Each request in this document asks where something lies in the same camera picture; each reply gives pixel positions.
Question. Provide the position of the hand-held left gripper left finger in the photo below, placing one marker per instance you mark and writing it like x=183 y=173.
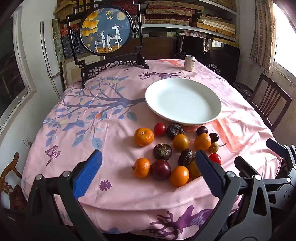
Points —
x=89 y=172

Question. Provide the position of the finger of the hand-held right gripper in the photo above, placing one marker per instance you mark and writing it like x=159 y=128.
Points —
x=276 y=146
x=245 y=164

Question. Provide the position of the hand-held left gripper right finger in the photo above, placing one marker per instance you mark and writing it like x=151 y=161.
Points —
x=209 y=172

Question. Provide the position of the red cherry tomato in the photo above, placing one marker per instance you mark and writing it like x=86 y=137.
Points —
x=160 y=129
x=215 y=159

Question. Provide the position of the yellow orange plum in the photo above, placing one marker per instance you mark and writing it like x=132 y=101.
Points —
x=193 y=170
x=179 y=176

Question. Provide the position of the small yellow cherry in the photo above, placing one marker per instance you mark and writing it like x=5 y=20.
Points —
x=214 y=147

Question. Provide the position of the small tangerine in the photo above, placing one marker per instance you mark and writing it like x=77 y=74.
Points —
x=202 y=141
x=141 y=168

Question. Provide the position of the dark red cherry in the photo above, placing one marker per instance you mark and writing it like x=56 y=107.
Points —
x=202 y=130
x=214 y=137

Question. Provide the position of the olive green fruit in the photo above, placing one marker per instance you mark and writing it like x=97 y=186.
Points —
x=180 y=142

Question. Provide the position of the purple plum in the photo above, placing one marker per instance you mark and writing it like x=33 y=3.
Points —
x=160 y=169

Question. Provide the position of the large tangerine with green stem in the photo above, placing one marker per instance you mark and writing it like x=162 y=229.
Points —
x=143 y=137

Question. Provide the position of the white round plate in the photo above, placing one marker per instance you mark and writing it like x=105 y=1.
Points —
x=182 y=102

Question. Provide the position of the pink printed tablecloth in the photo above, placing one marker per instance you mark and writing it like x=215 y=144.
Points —
x=120 y=150

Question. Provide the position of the dark wooden slatted chair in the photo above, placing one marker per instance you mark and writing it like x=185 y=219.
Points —
x=266 y=92

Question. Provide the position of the black round object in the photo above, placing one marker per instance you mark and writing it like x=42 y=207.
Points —
x=242 y=89

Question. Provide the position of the carved brown wooden chair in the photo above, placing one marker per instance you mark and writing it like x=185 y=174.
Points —
x=10 y=172

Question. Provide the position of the beige framed panel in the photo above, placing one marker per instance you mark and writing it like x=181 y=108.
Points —
x=71 y=71

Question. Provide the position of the bright window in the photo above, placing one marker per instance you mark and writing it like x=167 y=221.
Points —
x=285 y=41

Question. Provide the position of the black glossy cabinet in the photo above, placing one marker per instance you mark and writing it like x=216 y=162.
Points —
x=222 y=55

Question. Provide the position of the white drink can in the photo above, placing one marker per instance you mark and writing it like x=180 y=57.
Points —
x=190 y=63

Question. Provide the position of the beige checked curtain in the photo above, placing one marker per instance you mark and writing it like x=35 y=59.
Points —
x=262 y=34

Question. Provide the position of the white leaning board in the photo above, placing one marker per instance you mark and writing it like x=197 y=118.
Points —
x=49 y=58

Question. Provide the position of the white framed window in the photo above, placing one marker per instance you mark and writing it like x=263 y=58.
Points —
x=13 y=69

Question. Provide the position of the pink patterned cloth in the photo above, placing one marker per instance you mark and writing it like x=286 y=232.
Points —
x=192 y=34

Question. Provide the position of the round deer table screen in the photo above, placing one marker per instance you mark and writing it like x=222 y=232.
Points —
x=106 y=30

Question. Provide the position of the shelf of woven flat boxes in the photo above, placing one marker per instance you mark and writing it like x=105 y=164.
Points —
x=185 y=14

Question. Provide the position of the white wall socket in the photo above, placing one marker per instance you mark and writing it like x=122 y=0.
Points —
x=27 y=141

